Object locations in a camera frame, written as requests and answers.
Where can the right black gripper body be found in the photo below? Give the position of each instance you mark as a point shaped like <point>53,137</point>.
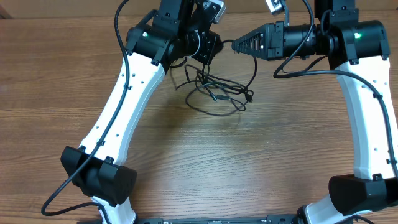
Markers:
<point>278,40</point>

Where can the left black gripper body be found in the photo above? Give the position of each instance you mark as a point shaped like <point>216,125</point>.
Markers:
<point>207,45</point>

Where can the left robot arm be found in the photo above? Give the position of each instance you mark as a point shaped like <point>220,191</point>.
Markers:
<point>175,30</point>

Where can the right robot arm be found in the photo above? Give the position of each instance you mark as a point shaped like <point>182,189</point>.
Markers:
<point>358,55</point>

